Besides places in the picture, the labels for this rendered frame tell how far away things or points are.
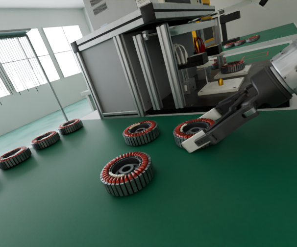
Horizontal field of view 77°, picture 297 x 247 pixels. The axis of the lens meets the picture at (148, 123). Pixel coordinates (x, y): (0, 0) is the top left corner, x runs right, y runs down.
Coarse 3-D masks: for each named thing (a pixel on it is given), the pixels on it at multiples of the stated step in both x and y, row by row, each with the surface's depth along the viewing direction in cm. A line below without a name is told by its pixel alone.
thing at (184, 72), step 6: (198, 54) 73; (204, 54) 74; (192, 60) 75; (198, 60) 73; (204, 60) 74; (180, 66) 78; (186, 66) 77; (192, 66) 75; (198, 66) 74; (204, 66) 73; (186, 72) 83; (186, 78) 82
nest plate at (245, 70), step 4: (244, 68) 91; (248, 68) 88; (220, 72) 99; (232, 72) 91; (236, 72) 88; (240, 72) 86; (244, 72) 84; (216, 76) 92; (220, 76) 91; (224, 76) 90; (228, 76) 89
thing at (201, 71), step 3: (207, 66) 102; (198, 69) 101; (201, 69) 98; (207, 69) 99; (198, 72) 99; (201, 72) 98; (207, 72) 99; (210, 72) 103; (198, 75) 100; (201, 75) 99; (204, 75) 98; (207, 75) 99; (210, 75) 102; (198, 78) 101; (201, 78) 100; (204, 78) 99; (207, 78) 99
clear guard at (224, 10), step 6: (246, 0) 76; (252, 0) 75; (228, 6) 80; (234, 6) 83; (240, 6) 92; (264, 6) 83; (216, 12) 84; (222, 12) 94; (198, 18) 88; (204, 18) 96
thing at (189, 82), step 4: (188, 80) 81; (192, 80) 82; (184, 84) 80; (188, 84) 80; (192, 84) 82; (188, 88) 80; (192, 88) 82; (196, 88) 86; (184, 92) 82; (188, 92) 81; (192, 92) 82
